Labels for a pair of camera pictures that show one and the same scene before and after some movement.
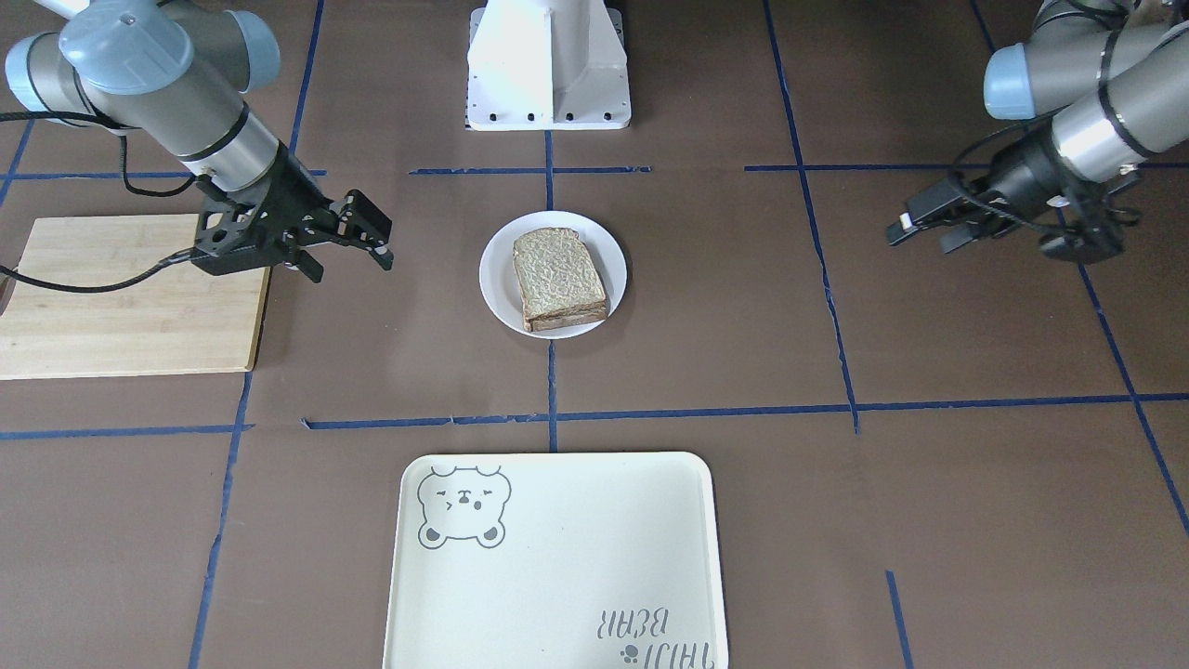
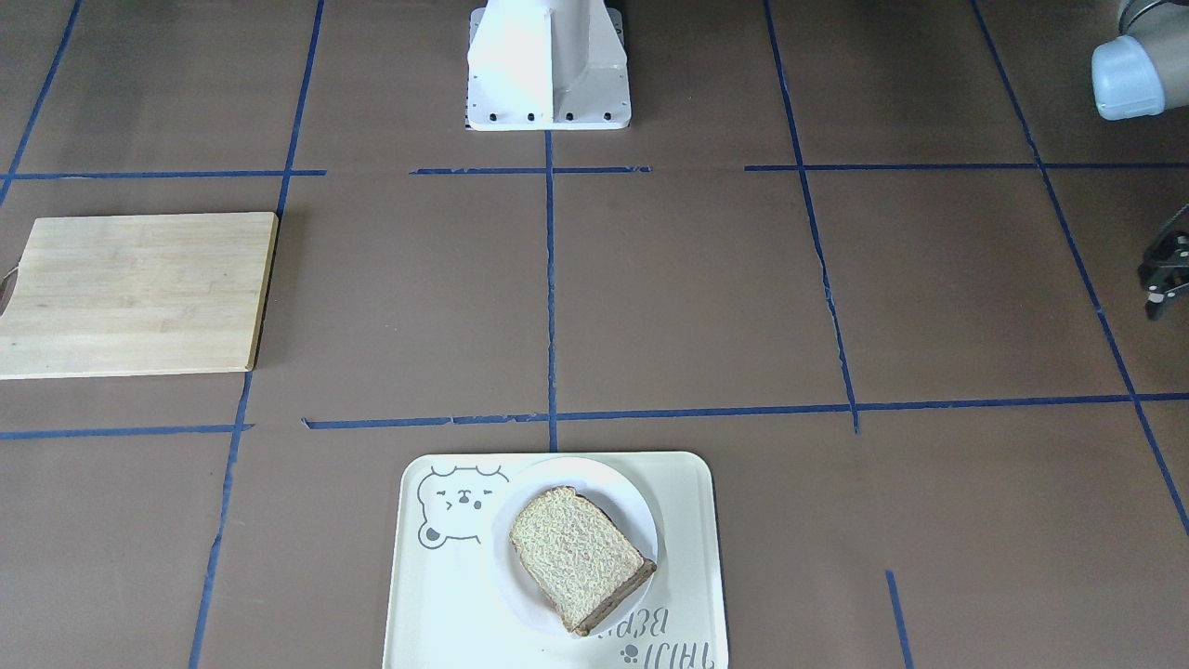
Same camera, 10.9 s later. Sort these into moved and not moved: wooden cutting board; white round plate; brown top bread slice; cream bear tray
Moved: white round plate; brown top bread slice
Not moved: wooden cutting board; cream bear tray
